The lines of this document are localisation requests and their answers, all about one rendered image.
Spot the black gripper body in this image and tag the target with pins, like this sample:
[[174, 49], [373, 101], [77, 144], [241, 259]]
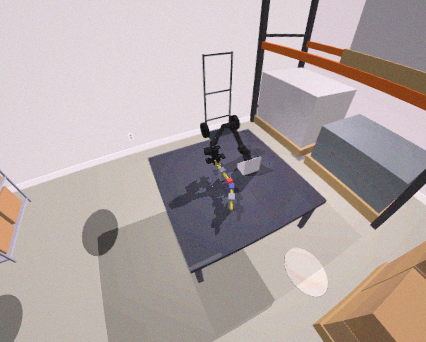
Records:
[[214, 157]]

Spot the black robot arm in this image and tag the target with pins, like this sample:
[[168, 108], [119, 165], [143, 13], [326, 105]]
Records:
[[242, 147]]

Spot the yellow square bar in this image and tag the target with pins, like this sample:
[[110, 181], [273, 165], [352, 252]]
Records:
[[221, 172]]

